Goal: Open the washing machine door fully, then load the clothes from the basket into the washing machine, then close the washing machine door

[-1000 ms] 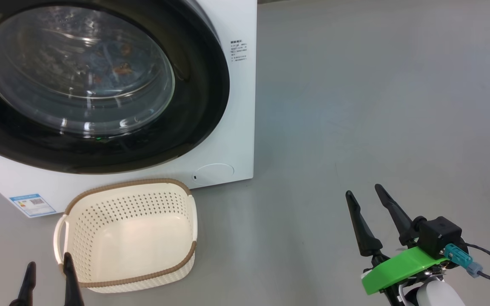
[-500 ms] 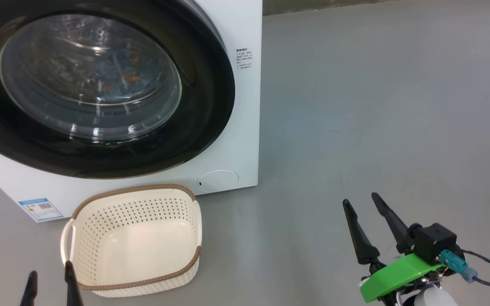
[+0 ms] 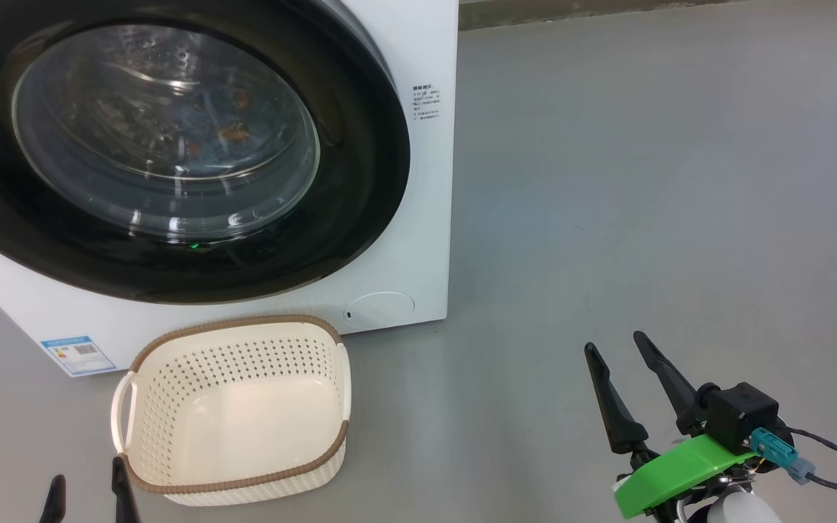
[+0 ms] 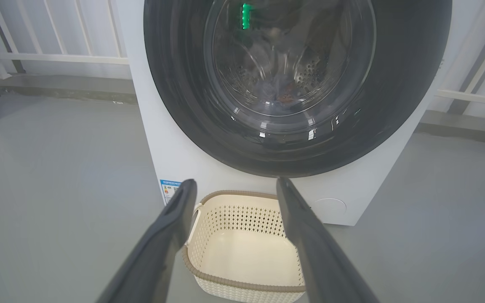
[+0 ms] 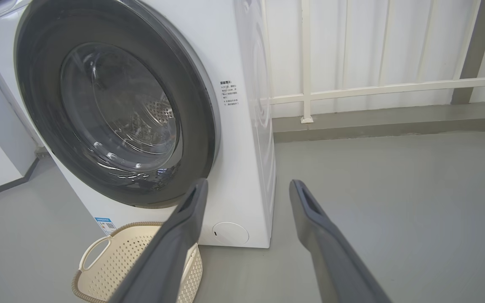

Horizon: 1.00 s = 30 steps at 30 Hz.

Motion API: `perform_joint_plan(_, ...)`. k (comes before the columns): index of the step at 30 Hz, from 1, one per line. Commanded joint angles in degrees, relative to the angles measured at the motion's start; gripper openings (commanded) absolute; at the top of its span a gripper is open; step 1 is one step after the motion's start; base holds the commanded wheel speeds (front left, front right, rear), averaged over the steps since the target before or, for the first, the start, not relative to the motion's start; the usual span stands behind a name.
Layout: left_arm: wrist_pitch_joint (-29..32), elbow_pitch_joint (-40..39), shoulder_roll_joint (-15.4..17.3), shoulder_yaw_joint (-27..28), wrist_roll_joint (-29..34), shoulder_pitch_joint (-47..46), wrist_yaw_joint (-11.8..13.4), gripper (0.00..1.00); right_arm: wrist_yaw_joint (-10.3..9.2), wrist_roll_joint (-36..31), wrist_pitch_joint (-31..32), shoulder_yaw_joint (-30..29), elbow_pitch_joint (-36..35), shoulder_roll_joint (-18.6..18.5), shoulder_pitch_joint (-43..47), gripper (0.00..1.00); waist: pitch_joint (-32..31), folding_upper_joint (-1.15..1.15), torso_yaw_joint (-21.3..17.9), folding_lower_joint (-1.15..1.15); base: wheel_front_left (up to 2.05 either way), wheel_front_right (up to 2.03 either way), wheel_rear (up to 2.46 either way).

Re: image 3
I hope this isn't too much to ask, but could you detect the black round glass washer door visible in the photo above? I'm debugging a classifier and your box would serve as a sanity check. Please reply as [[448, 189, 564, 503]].
[[0, 0, 413, 305]]

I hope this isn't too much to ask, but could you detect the cream perforated plastic laundry basket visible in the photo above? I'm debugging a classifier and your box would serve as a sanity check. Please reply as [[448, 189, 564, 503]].
[[110, 314, 353, 508]]

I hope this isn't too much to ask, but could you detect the round white filter cover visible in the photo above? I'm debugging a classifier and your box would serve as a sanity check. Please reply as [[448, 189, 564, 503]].
[[344, 291, 416, 330]]

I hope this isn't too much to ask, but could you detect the black cable teal plug right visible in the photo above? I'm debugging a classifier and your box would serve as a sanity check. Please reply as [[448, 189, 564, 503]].
[[748, 426, 837, 517]]

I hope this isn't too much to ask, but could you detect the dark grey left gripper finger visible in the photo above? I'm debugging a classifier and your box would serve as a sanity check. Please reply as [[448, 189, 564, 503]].
[[39, 474, 68, 523], [110, 455, 142, 523]]

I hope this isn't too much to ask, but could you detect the blue cartoon print garment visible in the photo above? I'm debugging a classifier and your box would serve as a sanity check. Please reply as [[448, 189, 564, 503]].
[[171, 80, 261, 162]]

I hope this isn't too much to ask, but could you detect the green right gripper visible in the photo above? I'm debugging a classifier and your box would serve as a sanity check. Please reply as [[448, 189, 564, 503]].
[[583, 331, 761, 521]]

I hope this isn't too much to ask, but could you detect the white front-load washing machine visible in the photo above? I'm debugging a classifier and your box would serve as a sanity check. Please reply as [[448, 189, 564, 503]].
[[0, 0, 461, 379]]

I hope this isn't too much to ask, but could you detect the blue energy label sticker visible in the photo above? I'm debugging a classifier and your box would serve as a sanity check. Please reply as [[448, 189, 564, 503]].
[[40, 333, 118, 377]]

